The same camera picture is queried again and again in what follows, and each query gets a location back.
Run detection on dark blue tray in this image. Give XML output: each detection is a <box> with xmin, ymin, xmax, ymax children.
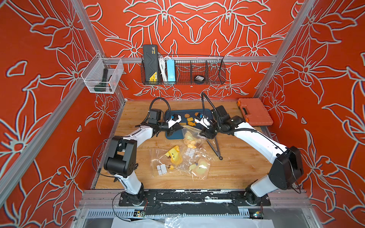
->
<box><xmin>164</xmin><ymin>109</ymin><xmax>213</xmax><ymax>140</ymax></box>

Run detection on black metal tongs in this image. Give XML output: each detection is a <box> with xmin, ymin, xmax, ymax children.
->
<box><xmin>207</xmin><ymin>137</ymin><xmax>223</xmax><ymax>160</ymax></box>

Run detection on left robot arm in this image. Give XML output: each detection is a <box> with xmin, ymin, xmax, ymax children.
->
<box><xmin>104</xmin><ymin>97</ymin><xmax>183</xmax><ymax>206</ymax></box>

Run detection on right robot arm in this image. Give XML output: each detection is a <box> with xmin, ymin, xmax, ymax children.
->
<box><xmin>194</xmin><ymin>105</ymin><xmax>304</xmax><ymax>206</ymax></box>

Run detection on bag with yellow duck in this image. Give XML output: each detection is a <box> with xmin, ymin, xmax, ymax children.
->
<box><xmin>150</xmin><ymin>145</ymin><xmax>183</xmax><ymax>177</ymax></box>

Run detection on clear bag lower right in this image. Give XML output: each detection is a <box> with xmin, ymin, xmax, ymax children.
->
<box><xmin>181</xmin><ymin>147</ymin><xmax>211</xmax><ymax>180</ymax></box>

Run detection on orange tool case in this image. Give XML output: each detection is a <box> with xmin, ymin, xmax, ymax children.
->
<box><xmin>237</xmin><ymin>98</ymin><xmax>273</xmax><ymax>126</ymax></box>

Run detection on light blue power bank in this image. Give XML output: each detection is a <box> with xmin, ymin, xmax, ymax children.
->
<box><xmin>166</xmin><ymin>59</ymin><xmax>176</xmax><ymax>83</ymax></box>

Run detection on black box in basket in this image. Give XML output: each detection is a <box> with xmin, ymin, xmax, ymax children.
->
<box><xmin>143</xmin><ymin>45</ymin><xmax>160</xmax><ymax>85</ymax></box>

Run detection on black wire wall basket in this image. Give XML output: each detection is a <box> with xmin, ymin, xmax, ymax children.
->
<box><xmin>141</xmin><ymin>55</ymin><xmax>226</xmax><ymax>85</ymax></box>

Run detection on white coiled cable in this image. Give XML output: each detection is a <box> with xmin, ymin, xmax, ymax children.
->
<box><xmin>158</xmin><ymin>56</ymin><xmax>169</xmax><ymax>83</ymax></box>

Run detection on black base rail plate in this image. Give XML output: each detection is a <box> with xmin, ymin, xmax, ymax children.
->
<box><xmin>118</xmin><ymin>189</ymin><xmax>257</xmax><ymax>216</ymax></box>

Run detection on dark green screwdriver handle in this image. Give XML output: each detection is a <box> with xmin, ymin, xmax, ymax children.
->
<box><xmin>94</xmin><ymin>68</ymin><xmax>108</xmax><ymax>92</ymax></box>

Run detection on clear acrylic wall bin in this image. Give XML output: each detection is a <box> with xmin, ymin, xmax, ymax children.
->
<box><xmin>81</xmin><ymin>53</ymin><xmax>124</xmax><ymax>94</ymax></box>

